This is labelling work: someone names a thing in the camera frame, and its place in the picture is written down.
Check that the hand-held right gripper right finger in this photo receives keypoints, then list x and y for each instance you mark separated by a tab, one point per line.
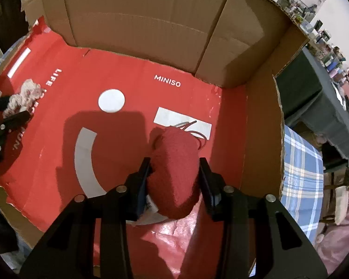
208	191

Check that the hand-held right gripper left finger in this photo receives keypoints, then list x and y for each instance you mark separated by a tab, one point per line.
139	191

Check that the red fuzzy plush ball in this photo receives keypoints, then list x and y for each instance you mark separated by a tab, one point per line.
174	174

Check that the cardboard box with red lining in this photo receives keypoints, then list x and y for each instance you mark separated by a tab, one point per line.
151	23

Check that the dark green covered table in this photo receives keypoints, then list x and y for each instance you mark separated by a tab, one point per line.
308	98

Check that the pink fluffy cloth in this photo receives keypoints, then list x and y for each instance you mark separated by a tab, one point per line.
343	232

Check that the row of cosmetic bottles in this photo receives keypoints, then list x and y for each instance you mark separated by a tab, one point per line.
337	64

